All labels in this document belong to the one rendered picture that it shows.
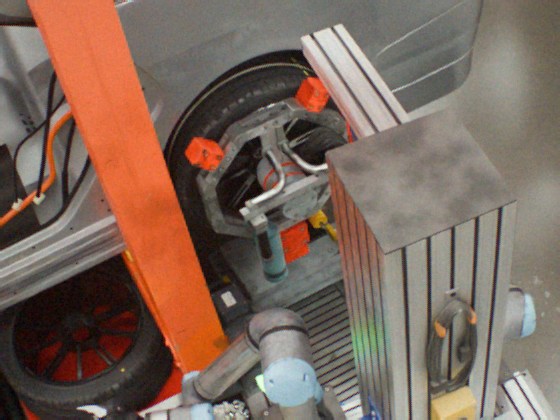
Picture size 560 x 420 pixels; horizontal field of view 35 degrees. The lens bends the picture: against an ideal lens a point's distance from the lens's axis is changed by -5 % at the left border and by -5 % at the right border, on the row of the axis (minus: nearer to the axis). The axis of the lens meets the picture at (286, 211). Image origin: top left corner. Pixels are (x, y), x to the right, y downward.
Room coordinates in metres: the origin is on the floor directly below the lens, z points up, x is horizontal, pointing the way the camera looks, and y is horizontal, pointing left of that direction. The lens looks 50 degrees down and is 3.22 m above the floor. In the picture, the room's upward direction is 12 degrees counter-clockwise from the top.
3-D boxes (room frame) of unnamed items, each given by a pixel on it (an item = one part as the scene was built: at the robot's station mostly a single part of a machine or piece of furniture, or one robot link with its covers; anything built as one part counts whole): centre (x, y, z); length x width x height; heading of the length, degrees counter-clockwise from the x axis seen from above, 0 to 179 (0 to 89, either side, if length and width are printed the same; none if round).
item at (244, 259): (2.35, 0.06, 0.32); 0.40 x 0.30 x 0.28; 109
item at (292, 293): (2.35, 0.06, 0.13); 0.50 x 0.36 x 0.10; 109
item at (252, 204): (2.04, 0.06, 1.03); 0.19 x 0.18 x 0.11; 19
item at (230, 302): (2.00, 0.27, 0.26); 0.42 x 0.18 x 0.35; 19
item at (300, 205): (2.12, -0.02, 0.85); 0.21 x 0.14 x 0.14; 19
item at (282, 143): (2.11, -0.13, 1.03); 0.19 x 0.18 x 0.11; 19
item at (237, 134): (2.19, 0.01, 0.85); 0.54 x 0.07 x 0.54; 109
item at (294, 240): (2.23, 0.02, 0.48); 0.16 x 0.12 x 0.17; 19
